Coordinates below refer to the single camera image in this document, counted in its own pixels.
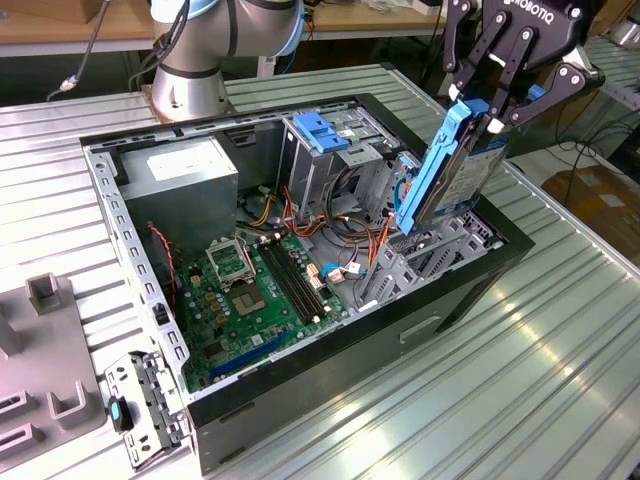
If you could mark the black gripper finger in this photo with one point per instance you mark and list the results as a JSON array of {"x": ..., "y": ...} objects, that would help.
[
  {"x": 580, "y": 77},
  {"x": 457, "y": 40}
]

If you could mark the hard disk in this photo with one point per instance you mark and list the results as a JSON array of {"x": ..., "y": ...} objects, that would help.
[{"x": 435, "y": 165}]

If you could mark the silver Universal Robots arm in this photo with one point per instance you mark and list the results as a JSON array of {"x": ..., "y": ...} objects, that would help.
[{"x": 185, "y": 85}]

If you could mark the grey metal disk bay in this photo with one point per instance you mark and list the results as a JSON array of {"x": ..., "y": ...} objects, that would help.
[{"x": 395, "y": 265}]

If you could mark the metal slat side table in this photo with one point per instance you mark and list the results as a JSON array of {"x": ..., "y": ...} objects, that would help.
[{"x": 620, "y": 65}]

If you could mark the silver metal cylinder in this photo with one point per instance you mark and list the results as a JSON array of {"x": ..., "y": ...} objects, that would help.
[{"x": 627, "y": 32}]

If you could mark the wooden desk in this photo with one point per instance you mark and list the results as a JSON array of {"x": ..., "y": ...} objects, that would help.
[{"x": 375, "y": 22}]

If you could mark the brown cardboard box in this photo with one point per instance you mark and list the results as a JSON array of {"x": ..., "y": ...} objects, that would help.
[{"x": 600, "y": 200}]

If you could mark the blue plastic drive latch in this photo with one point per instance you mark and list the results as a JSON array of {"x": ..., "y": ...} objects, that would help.
[{"x": 315, "y": 132}]

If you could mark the grey optical drive cage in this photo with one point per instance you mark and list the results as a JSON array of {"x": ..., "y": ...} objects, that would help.
[{"x": 305, "y": 175}]

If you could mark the black RAM slot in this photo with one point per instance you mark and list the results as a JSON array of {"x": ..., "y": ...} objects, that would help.
[
  {"x": 308, "y": 280},
  {"x": 291, "y": 280},
  {"x": 299, "y": 280},
  {"x": 282, "y": 280}
]

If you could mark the grey power supply unit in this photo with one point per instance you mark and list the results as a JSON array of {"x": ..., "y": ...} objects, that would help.
[{"x": 185, "y": 210}]

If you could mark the CPU socket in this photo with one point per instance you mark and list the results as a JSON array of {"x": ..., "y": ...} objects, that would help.
[{"x": 247, "y": 300}]

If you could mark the black open PC case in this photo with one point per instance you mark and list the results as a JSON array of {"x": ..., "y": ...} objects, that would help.
[{"x": 350, "y": 360}]

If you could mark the cardboard box on desk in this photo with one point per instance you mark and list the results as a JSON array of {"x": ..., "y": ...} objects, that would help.
[{"x": 92, "y": 7}]

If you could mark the green motherboard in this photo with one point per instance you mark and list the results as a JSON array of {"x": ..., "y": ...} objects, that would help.
[{"x": 235, "y": 345}]

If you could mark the blue expansion slot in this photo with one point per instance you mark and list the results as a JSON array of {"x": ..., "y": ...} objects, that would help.
[{"x": 250, "y": 356}]

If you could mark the black case rim clip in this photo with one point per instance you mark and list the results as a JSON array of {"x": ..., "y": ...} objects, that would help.
[{"x": 159, "y": 312}]

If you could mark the grey parts rack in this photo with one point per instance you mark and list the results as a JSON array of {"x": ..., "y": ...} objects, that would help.
[{"x": 45, "y": 350}]

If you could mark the metal expansion bracket plate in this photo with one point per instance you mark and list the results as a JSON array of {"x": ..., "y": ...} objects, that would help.
[{"x": 117, "y": 375}]

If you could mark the black blue bracket latch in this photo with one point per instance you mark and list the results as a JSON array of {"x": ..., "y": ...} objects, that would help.
[{"x": 117, "y": 412}]

